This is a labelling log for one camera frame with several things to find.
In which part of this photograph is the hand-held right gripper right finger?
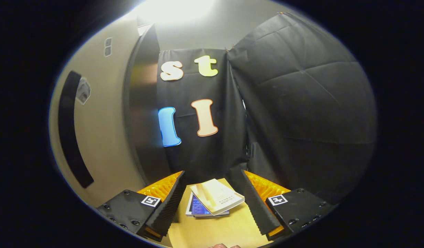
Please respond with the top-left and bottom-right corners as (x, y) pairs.
(240, 169), (336, 241)

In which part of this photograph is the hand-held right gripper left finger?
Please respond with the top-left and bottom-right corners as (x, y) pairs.
(96, 170), (186, 241)

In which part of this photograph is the blue book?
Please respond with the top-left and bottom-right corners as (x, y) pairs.
(185, 192), (230, 218)

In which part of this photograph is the black backdrop cloth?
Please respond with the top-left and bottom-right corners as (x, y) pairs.
(157, 12), (378, 204)

